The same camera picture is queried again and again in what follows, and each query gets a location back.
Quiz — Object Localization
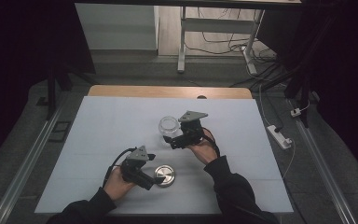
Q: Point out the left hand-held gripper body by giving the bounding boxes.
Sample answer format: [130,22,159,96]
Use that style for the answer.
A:
[119,145,157,191]

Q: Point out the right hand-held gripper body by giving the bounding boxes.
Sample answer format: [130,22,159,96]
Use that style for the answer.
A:
[170,110,210,150]

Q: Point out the round silver metal lid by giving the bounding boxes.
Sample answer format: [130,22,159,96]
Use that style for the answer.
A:
[153,164,176,189]

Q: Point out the clear glass jar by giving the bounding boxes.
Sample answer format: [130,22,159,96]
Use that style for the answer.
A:
[158,115,182,147]

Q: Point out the person's left hand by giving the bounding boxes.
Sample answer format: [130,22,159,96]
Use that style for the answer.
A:
[103,165,138,202]

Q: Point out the person's right hand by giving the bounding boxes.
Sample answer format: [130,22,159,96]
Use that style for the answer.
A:
[186,128,220,166]

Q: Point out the wooden table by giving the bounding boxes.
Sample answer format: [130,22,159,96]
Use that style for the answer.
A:
[87,84,254,100]

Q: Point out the white board table cover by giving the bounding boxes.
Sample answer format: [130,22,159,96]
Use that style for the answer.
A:
[34,95,295,216]

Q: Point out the white power strip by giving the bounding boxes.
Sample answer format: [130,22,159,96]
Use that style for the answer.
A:
[267,124,294,150]

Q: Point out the black metal stand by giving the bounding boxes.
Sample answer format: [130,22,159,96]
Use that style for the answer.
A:
[259,59,316,129]
[36,60,98,121]

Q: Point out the dark curtain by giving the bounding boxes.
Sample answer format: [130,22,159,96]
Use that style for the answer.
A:
[0,0,97,173]
[256,0,358,188]

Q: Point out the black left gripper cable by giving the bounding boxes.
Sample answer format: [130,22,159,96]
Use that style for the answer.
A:
[102,147,138,189]

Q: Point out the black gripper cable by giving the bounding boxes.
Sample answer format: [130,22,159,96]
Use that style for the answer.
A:
[102,147,138,189]
[202,126,222,158]

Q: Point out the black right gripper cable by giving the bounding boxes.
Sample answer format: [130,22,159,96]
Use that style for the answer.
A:
[202,126,222,158]

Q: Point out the black rectangular floor frame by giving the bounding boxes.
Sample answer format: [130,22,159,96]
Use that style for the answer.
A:
[48,120,72,144]

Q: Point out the tangle of black floor cables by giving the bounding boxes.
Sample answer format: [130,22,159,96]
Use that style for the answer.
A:
[185,7,288,90]

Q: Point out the thin white cable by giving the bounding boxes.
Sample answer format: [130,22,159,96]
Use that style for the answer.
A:
[282,139,297,179]

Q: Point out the white desk frame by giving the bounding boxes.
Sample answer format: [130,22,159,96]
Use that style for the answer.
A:
[176,6,266,76]

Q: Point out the aluminium floor rail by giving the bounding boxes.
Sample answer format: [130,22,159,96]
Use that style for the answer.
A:
[0,101,65,224]
[287,98,358,224]

